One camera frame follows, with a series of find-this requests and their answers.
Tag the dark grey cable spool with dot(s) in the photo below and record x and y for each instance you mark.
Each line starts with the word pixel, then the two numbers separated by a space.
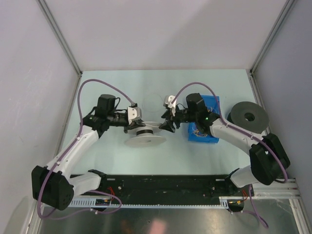
pixel 249 116

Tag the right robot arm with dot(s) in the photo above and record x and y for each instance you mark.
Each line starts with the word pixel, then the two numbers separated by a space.
pixel 268 159

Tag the left aluminium frame post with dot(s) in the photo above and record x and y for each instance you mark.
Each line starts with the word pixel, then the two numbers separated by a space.
pixel 58 34

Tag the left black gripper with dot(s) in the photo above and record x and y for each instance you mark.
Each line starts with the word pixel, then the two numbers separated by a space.
pixel 134 124

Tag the aluminium frame post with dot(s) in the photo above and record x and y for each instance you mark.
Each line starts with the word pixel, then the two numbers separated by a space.
pixel 58 34
pixel 281 19

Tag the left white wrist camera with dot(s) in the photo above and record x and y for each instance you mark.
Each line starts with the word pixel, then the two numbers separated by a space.
pixel 134 113

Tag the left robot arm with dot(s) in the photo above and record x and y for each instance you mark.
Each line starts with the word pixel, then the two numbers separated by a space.
pixel 53 184

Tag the slotted grey cable duct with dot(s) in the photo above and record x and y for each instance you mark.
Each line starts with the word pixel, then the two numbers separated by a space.
pixel 92 202

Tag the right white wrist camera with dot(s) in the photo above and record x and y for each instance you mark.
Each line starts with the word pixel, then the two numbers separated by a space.
pixel 170 103

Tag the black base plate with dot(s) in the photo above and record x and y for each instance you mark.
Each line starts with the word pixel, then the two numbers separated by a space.
pixel 170 190

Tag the white cable spool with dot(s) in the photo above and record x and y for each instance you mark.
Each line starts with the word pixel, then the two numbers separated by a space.
pixel 146 136

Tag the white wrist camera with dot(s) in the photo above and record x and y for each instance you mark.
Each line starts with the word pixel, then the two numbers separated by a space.
pixel 170 103
pixel 134 113

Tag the blue plastic bin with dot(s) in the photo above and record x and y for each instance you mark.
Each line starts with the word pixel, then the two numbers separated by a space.
pixel 194 134

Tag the right aluminium frame post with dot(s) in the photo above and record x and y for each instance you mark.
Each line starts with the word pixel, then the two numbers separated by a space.
pixel 281 19

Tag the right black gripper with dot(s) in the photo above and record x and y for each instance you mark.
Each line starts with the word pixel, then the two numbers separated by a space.
pixel 168 125

